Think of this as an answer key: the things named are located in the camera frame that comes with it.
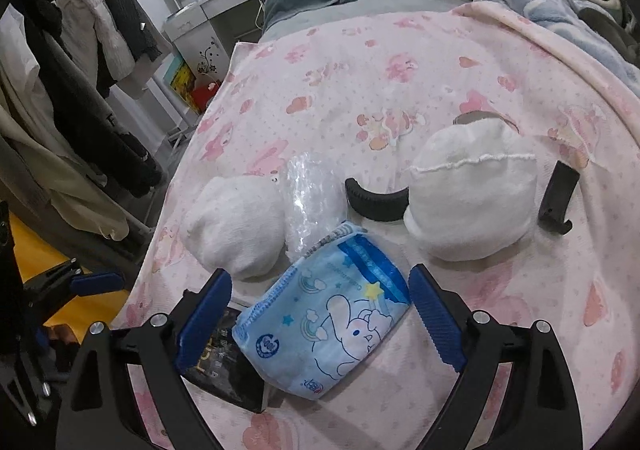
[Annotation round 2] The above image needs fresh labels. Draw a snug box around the white fluffy jacket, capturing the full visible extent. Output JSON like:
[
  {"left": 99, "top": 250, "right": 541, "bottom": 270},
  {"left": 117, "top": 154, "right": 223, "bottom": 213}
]
[{"left": 45, "top": 0, "right": 136, "bottom": 81}]

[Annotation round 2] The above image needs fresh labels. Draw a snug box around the clear plastic wrap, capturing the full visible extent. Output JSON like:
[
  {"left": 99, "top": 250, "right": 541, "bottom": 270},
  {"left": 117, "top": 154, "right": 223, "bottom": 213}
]
[{"left": 277, "top": 153, "right": 368, "bottom": 261}]

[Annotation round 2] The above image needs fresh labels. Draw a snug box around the white dressing table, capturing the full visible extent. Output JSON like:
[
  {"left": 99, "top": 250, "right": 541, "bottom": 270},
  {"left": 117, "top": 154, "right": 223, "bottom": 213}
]
[{"left": 162, "top": 0, "right": 286, "bottom": 81}]

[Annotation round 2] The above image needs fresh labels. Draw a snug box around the black curved plastic piece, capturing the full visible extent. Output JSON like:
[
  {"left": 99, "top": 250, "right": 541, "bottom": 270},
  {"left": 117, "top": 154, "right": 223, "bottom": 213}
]
[{"left": 345, "top": 177, "right": 411, "bottom": 222}]

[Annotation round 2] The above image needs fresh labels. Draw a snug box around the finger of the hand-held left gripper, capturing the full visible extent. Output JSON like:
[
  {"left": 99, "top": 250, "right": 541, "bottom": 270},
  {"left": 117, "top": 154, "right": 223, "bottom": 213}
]
[{"left": 22, "top": 260, "right": 126, "bottom": 326}]

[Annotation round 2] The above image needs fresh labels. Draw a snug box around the pink printed blanket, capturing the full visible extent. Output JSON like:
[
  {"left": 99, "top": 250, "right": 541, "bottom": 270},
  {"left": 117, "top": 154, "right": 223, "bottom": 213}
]
[{"left": 117, "top": 0, "right": 640, "bottom": 450}]

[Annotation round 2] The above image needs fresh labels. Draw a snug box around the black coat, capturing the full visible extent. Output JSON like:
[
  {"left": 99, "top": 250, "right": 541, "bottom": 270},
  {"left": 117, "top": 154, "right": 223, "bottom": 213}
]
[{"left": 20, "top": 0, "right": 166, "bottom": 198}]

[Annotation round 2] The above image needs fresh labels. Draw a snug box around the white clothes rack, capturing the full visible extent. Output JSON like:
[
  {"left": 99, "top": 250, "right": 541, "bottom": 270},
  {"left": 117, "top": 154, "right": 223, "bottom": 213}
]
[{"left": 145, "top": 70, "right": 201, "bottom": 151}]

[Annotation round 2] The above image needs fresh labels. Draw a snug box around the dark green knit sweater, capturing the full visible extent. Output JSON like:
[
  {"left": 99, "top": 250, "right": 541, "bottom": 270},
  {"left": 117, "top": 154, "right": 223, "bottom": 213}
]
[{"left": 75, "top": 0, "right": 163, "bottom": 61}]

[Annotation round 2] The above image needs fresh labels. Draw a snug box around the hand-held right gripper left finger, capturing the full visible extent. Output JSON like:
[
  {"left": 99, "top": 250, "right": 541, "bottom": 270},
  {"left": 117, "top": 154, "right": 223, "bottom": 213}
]
[{"left": 55, "top": 267, "right": 233, "bottom": 450}]

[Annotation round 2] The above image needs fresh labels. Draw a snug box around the grey bed sheet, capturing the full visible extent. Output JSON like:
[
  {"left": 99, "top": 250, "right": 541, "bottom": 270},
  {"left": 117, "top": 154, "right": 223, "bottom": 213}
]
[{"left": 260, "top": 0, "right": 481, "bottom": 46}]

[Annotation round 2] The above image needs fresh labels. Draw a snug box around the black glossy packet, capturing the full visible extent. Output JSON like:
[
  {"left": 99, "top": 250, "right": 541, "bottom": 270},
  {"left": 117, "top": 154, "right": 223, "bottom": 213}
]
[{"left": 175, "top": 305, "right": 268, "bottom": 413}]

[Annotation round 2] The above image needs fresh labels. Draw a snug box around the red box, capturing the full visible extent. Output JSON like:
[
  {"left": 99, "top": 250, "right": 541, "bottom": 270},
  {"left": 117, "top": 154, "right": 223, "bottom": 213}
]
[{"left": 190, "top": 83, "right": 221, "bottom": 113}]

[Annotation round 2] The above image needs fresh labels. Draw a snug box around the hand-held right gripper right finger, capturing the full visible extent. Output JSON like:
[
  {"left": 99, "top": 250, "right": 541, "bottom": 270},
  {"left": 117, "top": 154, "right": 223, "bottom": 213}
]
[{"left": 409, "top": 264, "right": 586, "bottom": 450}]

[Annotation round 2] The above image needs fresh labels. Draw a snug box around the colourful printed box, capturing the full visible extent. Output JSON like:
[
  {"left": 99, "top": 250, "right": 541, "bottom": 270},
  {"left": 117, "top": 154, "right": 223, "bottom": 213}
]
[{"left": 170, "top": 63, "right": 196, "bottom": 98}]

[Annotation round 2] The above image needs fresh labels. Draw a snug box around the beige coat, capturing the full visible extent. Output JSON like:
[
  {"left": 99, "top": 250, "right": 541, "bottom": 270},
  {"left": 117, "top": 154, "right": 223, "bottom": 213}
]
[{"left": 0, "top": 60, "right": 131, "bottom": 241}]

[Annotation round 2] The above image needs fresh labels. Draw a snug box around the blue printed diaper packet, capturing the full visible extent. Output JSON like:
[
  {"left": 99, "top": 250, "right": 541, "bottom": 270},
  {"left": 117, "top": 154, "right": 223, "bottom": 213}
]
[{"left": 235, "top": 224, "right": 412, "bottom": 401}]

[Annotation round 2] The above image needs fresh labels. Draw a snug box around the dark grey cushion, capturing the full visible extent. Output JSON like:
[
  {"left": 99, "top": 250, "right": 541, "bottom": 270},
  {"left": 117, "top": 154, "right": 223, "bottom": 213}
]
[{"left": 580, "top": 5, "right": 640, "bottom": 66}]

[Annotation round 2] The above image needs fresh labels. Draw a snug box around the black plastic clip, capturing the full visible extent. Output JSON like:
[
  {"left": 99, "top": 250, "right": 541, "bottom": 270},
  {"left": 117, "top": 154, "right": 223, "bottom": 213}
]
[{"left": 539, "top": 161, "right": 581, "bottom": 235}]

